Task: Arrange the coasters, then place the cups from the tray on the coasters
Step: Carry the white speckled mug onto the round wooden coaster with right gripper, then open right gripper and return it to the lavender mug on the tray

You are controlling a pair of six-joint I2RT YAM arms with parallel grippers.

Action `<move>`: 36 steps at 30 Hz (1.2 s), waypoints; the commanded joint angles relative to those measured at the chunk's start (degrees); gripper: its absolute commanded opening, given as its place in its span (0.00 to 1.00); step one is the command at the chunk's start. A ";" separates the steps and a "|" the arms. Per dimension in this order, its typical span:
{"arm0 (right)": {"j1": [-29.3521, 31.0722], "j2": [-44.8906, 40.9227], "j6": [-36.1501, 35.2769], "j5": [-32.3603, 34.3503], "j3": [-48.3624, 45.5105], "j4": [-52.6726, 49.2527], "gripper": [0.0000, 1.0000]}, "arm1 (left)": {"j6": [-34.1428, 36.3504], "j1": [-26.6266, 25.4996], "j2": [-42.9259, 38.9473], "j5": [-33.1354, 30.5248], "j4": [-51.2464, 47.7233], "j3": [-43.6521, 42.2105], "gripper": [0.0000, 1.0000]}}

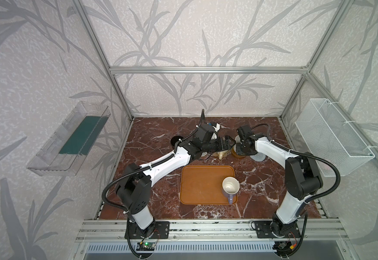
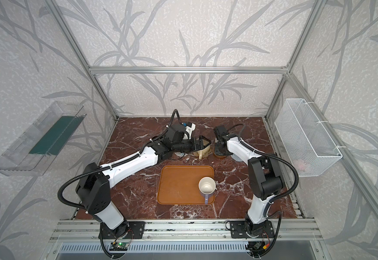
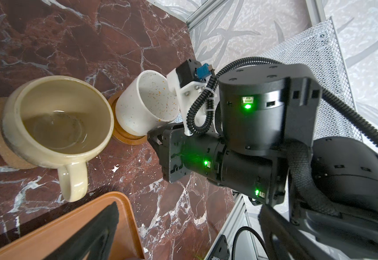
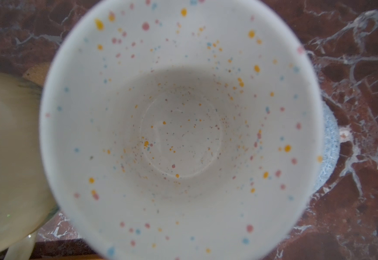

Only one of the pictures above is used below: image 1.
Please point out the right circuit board with wires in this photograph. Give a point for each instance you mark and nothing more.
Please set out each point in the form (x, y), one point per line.
(285, 246)

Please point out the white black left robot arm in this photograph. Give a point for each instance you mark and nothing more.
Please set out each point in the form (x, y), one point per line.
(134, 189)

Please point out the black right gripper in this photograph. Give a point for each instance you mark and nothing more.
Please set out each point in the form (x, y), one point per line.
(241, 143)

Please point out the beige yellow mug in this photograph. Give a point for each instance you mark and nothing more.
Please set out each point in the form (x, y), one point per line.
(222, 154)

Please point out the aluminium cage frame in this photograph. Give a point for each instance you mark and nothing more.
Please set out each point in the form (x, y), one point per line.
(255, 58)

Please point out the white and purple mug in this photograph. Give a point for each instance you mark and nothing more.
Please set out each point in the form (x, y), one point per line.
(230, 188)

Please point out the pink object in basket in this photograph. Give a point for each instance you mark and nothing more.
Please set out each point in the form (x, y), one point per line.
(324, 167)

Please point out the clear plastic wall shelf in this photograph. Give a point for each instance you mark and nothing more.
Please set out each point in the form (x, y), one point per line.
(68, 147)

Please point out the grey round woven coaster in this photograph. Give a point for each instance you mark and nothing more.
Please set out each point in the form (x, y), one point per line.
(258, 157)

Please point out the black mug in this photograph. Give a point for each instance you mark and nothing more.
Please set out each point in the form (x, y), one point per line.
(175, 140)

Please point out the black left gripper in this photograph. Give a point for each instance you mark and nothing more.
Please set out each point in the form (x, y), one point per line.
(223, 143)

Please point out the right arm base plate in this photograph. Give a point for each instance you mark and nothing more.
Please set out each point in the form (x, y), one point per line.
(263, 229)

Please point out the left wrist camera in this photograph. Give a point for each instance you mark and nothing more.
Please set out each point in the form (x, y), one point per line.
(216, 128)

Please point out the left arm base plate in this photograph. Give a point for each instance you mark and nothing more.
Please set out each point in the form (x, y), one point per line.
(157, 229)

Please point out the left green circuit board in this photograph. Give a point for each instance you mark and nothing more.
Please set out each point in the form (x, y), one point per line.
(146, 246)

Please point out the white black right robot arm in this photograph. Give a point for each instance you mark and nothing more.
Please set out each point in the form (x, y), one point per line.
(301, 179)

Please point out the brown rectangular serving tray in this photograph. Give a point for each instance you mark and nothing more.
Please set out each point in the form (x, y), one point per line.
(201, 185)

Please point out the white wire mesh basket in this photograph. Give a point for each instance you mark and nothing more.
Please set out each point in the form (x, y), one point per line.
(330, 136)

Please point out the brown round wooden coaster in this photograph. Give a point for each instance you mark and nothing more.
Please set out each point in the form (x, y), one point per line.
(233, 151)

